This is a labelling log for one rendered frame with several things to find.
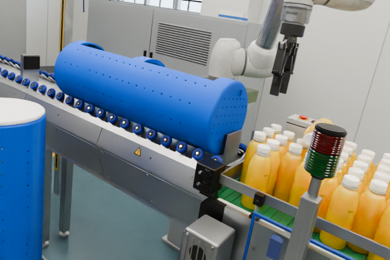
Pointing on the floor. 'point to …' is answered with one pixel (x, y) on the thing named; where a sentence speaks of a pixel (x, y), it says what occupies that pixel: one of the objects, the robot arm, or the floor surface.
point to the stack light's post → (303, 227)
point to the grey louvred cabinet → (170, 40)
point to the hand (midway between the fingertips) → (280, 85)
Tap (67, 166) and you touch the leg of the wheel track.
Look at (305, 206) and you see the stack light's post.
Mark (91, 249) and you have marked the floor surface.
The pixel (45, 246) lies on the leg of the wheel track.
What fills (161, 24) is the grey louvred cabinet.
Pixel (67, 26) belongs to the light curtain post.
